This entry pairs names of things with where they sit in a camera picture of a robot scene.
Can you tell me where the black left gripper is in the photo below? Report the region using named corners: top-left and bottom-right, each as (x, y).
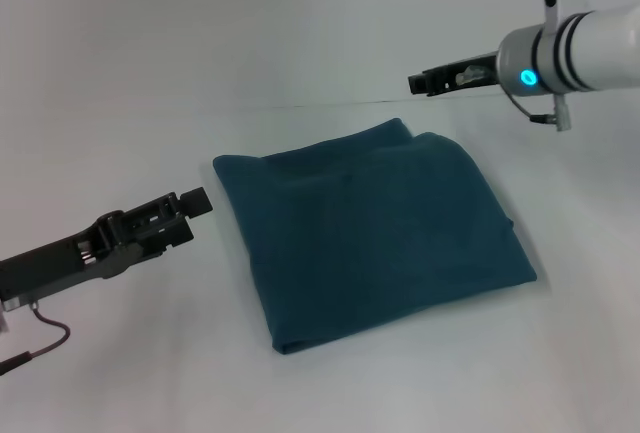
top-left (0, 186), bottom-right (215, 312)

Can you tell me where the teal blue t-shirt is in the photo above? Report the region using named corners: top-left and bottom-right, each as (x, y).
top-left (212, 116), bottom-right (539, 357)

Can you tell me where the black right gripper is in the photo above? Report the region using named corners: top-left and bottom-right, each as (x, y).
top-left (407, 52), bottom-right (502, 98)

